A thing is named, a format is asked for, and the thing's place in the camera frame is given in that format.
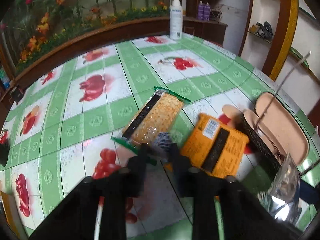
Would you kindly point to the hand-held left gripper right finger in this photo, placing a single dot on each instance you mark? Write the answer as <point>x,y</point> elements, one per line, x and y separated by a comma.
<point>177,162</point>

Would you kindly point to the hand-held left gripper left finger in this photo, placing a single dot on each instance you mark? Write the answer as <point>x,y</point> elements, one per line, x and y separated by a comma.
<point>140,162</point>

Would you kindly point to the dark patterned small candy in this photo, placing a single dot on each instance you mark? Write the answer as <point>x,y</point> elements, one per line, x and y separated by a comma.
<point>163,141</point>

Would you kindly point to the yellow orange snack box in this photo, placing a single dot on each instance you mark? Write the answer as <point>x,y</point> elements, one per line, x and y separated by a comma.
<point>10,212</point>

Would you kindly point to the orange packet with black stripe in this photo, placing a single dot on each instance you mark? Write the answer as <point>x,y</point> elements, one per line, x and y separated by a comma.
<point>225,155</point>

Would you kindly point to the green-ended clear cracker packet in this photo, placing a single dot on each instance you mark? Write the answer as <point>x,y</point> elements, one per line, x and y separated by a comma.
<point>157,115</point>

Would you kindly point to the green floral tablecloth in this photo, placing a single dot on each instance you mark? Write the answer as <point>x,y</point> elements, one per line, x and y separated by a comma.
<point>125,85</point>

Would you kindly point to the thin-framed eyeglasses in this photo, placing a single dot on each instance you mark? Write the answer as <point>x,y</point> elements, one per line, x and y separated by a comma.
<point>259,120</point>

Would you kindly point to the black patterned glasses case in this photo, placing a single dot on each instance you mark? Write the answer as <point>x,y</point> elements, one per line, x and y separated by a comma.
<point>282,135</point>

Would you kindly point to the clear plastic wrapper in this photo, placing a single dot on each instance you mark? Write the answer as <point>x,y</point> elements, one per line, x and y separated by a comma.
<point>285,185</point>

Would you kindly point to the dark blue cloth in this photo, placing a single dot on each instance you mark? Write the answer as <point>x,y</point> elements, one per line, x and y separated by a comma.
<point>308,191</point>

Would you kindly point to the wooden shelf cabinet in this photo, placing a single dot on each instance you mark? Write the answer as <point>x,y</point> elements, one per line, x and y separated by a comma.
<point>200,30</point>

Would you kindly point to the white spray bottle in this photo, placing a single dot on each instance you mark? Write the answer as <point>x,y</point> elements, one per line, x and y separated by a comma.
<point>176,22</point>

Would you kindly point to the small black box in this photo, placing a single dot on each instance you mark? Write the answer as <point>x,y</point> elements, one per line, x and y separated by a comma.
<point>17,94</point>

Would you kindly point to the purple spray can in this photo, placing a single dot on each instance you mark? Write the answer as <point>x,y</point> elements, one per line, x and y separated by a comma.
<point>200,11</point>
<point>206,12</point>

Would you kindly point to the dark grey bundle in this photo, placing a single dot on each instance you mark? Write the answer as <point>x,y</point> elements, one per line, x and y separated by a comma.
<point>265,30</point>

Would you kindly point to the green plastic pack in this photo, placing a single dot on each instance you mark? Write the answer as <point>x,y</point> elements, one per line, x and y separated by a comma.
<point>2,75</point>

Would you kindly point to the glass case with artificial flowers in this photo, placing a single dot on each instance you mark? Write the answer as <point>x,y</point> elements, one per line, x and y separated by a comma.
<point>75,10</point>

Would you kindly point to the wooden gold door frame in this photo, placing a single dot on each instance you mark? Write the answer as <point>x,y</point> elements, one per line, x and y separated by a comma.
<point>282,35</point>

